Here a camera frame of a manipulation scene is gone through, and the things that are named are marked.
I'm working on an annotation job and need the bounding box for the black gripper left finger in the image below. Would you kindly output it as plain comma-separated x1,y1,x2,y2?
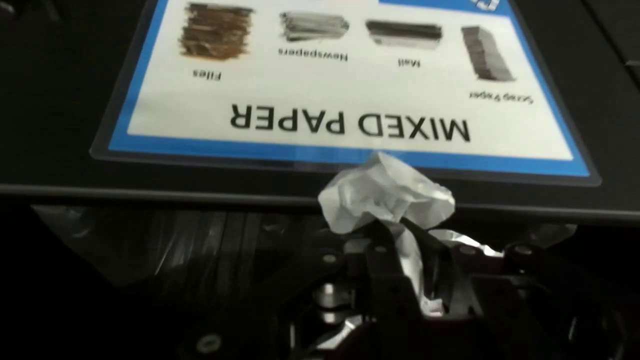
166,221,428,360

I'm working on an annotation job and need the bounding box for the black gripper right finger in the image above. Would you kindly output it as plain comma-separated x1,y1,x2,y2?
401,218,640,360

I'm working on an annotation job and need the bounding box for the white paper ball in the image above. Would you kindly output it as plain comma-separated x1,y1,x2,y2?
303,150,506,360

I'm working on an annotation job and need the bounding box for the black bin liner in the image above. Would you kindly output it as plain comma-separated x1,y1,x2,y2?
29,200,580,299

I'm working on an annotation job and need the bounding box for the black counter cabinet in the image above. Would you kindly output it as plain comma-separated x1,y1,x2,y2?
0,0,640,227

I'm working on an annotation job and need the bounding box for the mixed paper sign down arrow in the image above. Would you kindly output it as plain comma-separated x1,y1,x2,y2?
89,0,604,191

